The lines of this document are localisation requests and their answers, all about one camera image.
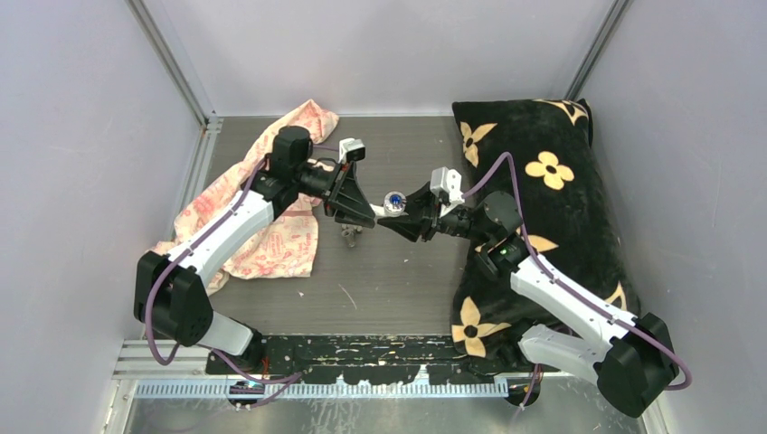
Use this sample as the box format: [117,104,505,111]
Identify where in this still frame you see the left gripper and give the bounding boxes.
[295,161,376,230]

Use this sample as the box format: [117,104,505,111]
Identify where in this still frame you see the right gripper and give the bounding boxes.
[378,179,495,243]

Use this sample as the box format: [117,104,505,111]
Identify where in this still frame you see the white plastic water faucet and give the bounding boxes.
[370,191,407,219]

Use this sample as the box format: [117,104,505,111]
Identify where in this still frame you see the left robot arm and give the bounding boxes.
[134,126,376,373]

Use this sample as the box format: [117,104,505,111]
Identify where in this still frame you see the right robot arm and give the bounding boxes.
[372,185,680,418]

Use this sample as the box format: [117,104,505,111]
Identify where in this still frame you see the pink printed cloth bag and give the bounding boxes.
[151,99,339,295]

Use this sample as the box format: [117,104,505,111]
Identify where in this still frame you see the black flower pattern pillow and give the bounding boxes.
[450,99,642,359]

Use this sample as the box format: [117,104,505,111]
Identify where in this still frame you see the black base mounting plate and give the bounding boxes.
[236,335,533,385]

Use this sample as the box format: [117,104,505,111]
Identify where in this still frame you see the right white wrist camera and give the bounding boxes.
[429,166,465,218]

